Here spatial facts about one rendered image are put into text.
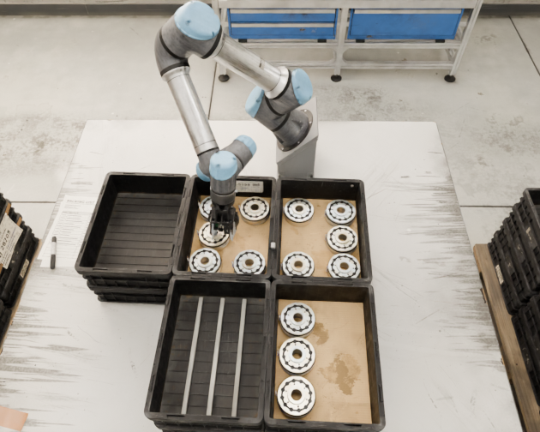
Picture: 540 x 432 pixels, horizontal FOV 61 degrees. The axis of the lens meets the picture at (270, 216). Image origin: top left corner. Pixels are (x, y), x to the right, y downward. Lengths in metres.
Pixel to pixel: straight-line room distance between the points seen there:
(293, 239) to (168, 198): 0.49
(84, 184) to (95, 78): 1.84
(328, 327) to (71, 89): 2.83
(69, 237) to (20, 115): 1.91
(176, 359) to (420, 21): 2.68
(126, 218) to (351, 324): 0.85
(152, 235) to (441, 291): 1.02
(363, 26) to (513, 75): 1.24
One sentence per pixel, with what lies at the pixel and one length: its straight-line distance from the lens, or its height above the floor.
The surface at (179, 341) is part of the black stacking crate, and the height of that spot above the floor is 0.83.
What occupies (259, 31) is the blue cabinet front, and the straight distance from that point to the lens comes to 3.31.
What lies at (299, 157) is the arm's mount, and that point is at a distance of 1.78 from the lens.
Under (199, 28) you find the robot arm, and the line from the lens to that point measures 1.39.
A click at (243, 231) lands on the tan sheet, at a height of 0.83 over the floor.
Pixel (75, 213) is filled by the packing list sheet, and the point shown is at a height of 0.70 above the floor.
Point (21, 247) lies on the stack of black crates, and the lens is 2.52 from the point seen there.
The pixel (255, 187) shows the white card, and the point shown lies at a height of 0.89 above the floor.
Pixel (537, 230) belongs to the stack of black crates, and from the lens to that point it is 2.16.
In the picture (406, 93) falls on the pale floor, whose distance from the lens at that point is 3.50.
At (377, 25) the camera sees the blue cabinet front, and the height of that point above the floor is 0.42.
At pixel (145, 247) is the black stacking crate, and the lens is 1.60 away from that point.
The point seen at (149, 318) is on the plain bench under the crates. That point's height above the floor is 0.70.
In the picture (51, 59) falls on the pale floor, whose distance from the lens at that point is 4.10.
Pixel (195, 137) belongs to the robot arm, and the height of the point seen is 1.13.
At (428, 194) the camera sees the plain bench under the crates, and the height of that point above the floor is 0.70.
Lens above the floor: 2.13
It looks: 54 degrees down
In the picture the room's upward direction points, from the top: 1 degrees counter-clockwise
